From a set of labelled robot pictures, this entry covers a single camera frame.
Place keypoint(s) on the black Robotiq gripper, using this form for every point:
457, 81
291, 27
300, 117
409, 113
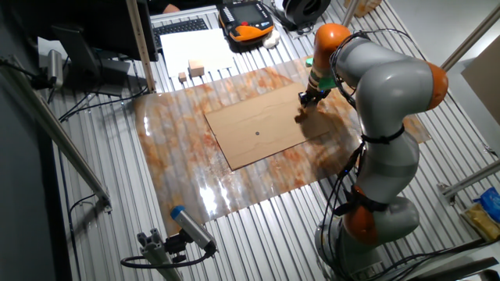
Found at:
315, 95

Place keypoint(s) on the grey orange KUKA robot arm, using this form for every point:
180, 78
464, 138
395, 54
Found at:
390, 86

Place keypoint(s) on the large wooden cube block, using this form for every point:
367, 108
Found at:
196, 68

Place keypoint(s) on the small wooden cube block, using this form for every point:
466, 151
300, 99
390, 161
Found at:
182, 77

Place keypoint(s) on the person's hand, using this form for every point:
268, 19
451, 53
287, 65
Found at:
171, 8

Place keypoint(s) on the brown cardboard sheet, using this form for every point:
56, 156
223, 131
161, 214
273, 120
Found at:
258, 125

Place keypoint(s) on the white crumpled cloth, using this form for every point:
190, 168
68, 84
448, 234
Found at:
271, 39

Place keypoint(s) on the black round filament spool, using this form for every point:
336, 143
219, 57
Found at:
306, 11

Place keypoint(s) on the orange black teach pendant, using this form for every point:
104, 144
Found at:
246, 23

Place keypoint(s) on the brown cardboard box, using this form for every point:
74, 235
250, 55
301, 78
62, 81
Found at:
363, 6

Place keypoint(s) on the white paper sheet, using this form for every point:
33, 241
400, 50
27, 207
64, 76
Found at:
195, 45

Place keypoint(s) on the orange grey marble pattern mat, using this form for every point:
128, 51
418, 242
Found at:
183, 152

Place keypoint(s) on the black computer keyboard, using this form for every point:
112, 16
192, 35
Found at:
179, 28

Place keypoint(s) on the large brown cardboard panel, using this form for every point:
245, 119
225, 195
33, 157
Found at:
484, 82

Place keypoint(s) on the blue plastic bag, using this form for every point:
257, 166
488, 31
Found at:
490, 203

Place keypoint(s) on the yellow plastic bag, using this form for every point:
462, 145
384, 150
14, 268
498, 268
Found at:
480, 222

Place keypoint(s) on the black monitor stand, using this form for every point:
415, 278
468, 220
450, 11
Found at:
84, 62

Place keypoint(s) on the black computer monitor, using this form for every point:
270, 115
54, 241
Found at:
90, 23

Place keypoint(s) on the green wrist flange mount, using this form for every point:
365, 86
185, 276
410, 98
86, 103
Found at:
327, 83

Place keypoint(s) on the upright aluminium post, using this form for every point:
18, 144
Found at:
349, 11

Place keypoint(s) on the silver camera with blue cap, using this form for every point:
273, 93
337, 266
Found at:
193, 228

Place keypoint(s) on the diagonal aluminium frame beam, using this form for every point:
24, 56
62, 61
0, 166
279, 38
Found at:
470, 38

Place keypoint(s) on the wooden upright post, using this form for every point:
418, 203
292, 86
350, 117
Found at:
141, 47

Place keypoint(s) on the short aluminium frame beam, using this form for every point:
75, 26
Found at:
470, 179

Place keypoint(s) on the aluminium profile camera mount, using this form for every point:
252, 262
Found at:
158, 255

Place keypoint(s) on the long aluminium frame beam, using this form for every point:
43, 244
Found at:
54, 129

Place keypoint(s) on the silver cylindrical camera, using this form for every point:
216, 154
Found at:
55, 68

